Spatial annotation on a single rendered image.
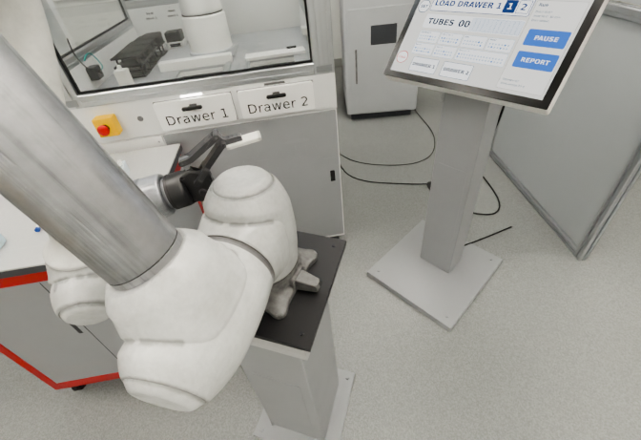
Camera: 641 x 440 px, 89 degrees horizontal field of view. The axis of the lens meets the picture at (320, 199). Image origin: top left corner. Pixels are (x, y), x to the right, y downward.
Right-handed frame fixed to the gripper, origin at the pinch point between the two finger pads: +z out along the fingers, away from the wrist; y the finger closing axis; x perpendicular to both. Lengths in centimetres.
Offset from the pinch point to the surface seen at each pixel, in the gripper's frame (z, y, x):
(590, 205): 136, 85, -15
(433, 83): 57, 9, -29
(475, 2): 74, -9, -36
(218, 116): -13, 17, -66
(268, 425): -28, 95, 19
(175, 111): -27, 12, -68
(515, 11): 78, -7, -25
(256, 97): 3, 13, -64
